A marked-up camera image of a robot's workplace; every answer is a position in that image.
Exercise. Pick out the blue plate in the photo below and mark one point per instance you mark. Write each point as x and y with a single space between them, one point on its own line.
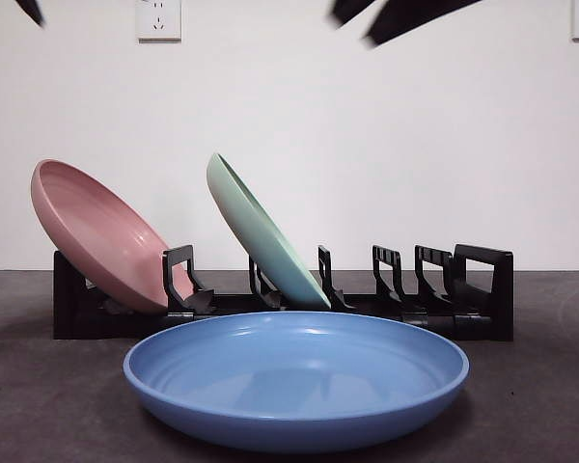
294 376

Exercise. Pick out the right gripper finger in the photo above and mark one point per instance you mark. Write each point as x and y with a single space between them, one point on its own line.
410 19
352 10

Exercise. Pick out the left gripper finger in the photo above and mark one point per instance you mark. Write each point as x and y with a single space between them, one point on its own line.
31 9

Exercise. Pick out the green plate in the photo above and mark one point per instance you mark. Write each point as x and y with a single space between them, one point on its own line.
265 241

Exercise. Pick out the pink plate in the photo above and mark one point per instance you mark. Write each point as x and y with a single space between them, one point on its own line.
101 231

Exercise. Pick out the black plastic dish rack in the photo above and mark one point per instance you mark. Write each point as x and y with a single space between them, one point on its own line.
77 313

